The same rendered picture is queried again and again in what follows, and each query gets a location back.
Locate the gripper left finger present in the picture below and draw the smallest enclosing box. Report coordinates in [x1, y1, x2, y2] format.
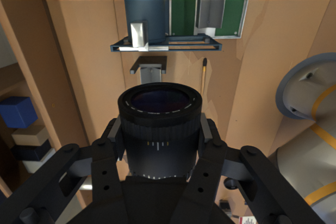
[0, 115, 127, 224]

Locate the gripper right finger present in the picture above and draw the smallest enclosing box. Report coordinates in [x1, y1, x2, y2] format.
[181, 112, 327, 224]

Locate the black lens barrel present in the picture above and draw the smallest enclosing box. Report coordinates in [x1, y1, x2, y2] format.
[117, 82, 203, 180]

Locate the black round knob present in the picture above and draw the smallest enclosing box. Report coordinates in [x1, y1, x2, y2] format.
[223, 177, 239, 190]

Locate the small grey black part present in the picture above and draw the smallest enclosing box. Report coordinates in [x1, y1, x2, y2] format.
[219, 199, 233, 216]

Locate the red and white card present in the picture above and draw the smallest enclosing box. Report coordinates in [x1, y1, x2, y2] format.
[238, 216, 258, 224]

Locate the white box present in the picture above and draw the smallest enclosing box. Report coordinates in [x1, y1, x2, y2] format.
[22, 147, 57, 174]

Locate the dark navy box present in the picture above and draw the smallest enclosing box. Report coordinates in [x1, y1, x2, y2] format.
[10, 139, 53, 162]

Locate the beige box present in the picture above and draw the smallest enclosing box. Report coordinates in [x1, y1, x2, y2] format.
[11, 125, 50, 147]

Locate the yellow pencil with black tip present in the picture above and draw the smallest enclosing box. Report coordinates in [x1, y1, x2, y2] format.
[200, 57, 209, 96]

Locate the blue cube box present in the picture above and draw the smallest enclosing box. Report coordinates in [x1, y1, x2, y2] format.
[0, 96, 39, 129]

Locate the brown wooden shelf unit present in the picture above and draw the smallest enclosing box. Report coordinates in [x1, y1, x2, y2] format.
[0, 0, 90, 224]

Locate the grey block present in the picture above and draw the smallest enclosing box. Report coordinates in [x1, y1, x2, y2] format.
[195, 0, 226, 29]

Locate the blue cylinder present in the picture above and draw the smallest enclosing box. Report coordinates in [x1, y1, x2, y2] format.
[124, 0, 170, 44]

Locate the grey bracket stand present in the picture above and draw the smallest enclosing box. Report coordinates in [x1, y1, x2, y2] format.
[129, 55, 168, 84]

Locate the blue frame tray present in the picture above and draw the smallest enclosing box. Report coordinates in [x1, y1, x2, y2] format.
[110, 33, 223, 53]

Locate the silver angle bracket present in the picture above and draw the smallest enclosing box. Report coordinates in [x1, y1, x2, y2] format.
[118, 20, 170, 52]

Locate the green board with grey frame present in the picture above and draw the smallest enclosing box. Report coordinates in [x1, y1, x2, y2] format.
[167, 0, 249, 39]

